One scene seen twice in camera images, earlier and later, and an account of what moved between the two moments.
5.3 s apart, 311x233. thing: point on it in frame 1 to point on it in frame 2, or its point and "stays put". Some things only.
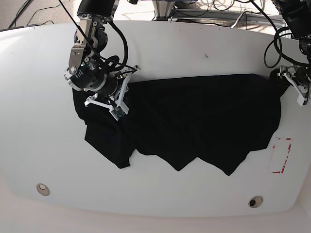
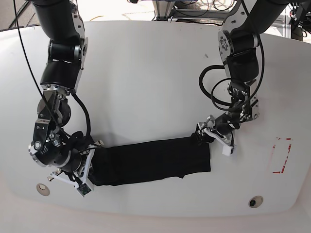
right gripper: (300, 77) to (221, 130)
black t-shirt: (219, 119) to (118, 164)
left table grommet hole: (43, 189) stays put
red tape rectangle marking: (289, 147) stays put
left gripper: (112, 89) to (75, 168)
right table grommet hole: (255, 202) stays put
